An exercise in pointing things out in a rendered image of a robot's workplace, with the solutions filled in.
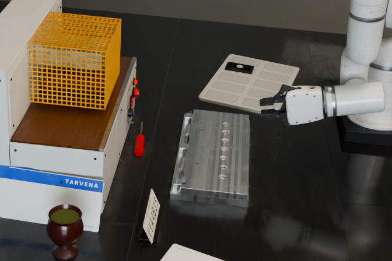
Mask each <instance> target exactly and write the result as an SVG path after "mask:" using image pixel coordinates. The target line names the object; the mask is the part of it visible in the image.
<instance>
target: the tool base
mask: <svg viewBox="0 0 392 261"><path fill-rule="evenodd" d="M192 119H193V114H192V111H190V113H186V114H184V120H183V126H182V130H181V136H180V143H179V146H178V152H177V158H176V165H175V169H174V175H173V181H172V185H171V191H170V199H173V200H183V201H189V202H200V203H210V204H221V205H227V206H237V207H248V203H249V151H250V120H249V126H248V187H247V200H240V199H229V198H223V197H213V196H202V195H192V194H185V193H181V186H182V184H186V183H185V182H183V174H184V173H183V170H180V172H179V165H180V159H181V158H182V157H186V156H187V149H188V148H191V147H188V142H189V138H188V135H186V136H184V135H185V131H186V125H187V124H190V125H191V124H192Z"/></svg>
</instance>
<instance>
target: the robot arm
mask: <svg viewBox="0 0 392 261"><path fill-rule="evenodd" d="M384 27H386V28H390V29H392V0H350V6H349V18H348V30H347V38H346V47H345V48H344V49H343V51H342V55H341V67H340V78H339V81H340V85H337V86H327V87H324V91H323V89H321V87H318V86H288V85H285V84H283V85H282V86H281V88H280V91H279V92H278V93H277V94H276V95H274V96H273V97H267V98H263V99H260V106H268V105H274V103H286V109H282V110H275V109H274V108H273V109H267V110H261V117H265V118H267V117H276V118H279V119H280V120H281V121H283V122H284V124H285V125H286V126H287V127H289V126H291V125H298V124H305V123H309V122H314V121H318V120H321V119H324V116H325V115H326V114H327V117H336V116H343V115H347V116H348V118H349V119H350V120H351V121H352V122H354V123H356V124H358V125H360V126H363V127H366V128H369V129H375V130H380V131H392V37H387V38H382V36H383V28H384ZM284 92H285V94H284ZM286 117H288V118H286Z"/></svg>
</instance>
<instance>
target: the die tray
mask: <svg viewBox="0 0 392 261"><path fill-rule="evenodd" d="M227 62H234V63H238V64H245V65H251V66H254V70H253V72H252V74H248V73H241V72H235V71H231V70H225V66H226V64H227ZM298 73H299V68H297V67H294V66H288V65H283V64H278V63H274V62H268V61H263V60H259V59H254V58H249V57H243V56H240V55H234V54H230V55H229V56H228V57H227V58H226V60H225V61H224V63H223V64H222V66H221V67H220V68H219V69H218V71H217V72H216V73H215V75H214V76H213V78H212V79H211V80H210V82H209V83H208V84H207V86H206V87H205V88H204V89H203V91H202V92H201V94H200V95H199V98H198V99H199V100H200V101H205V102H208V103H213V104H218V105H223V106H227V107H232V108H237V109H240V110H245V111H250V112H255V113H258V114H261V110H267V109H273V108H274V109H275V110H280V109H281V107H282V104H283V103H274V105H268V106H260V99H263V98H267V97H273V96H274V95H276V94H277V93H278V92H279V91H280V88H281V86H282V85H283V84H285V85H288V86H292V85H293V83H294V81H295V79H296V77H297V75H298Z"/></svg>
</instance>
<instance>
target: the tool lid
mask: <svg viewBox="0 0 392 261"><path fill-rule="evenodd" d="M224 124H228V125H229V126H226V125H224ZM223 132H227V134H226V133H223ZM186 135H188V138H189V142H188V147H191V148H188V149H187V156H186V157H182V158H181V159H180V165H179V169H178V171H179V172H180V170H183V173H184V174H183V182H185V183H186V184H182V186H181V193H185V194H192V195H202V196H213V197H223V198H229V199H240V200H247V187H248V156H249V115H243V114H232V113H227V112H216V111H205V110H194V112H193V118H192V124H191V125H190V124H187V125H186V129H185V135H184V136H185V137H186ZM223 140H227V141H228V142H223ZM221 149H227V151H224V150H221ZM221 158H226V159H227V160H223V159H221ZM220 167H225V168H226V169H221V168H220ZM219 177H225V179H220V178H219Z"/></svg>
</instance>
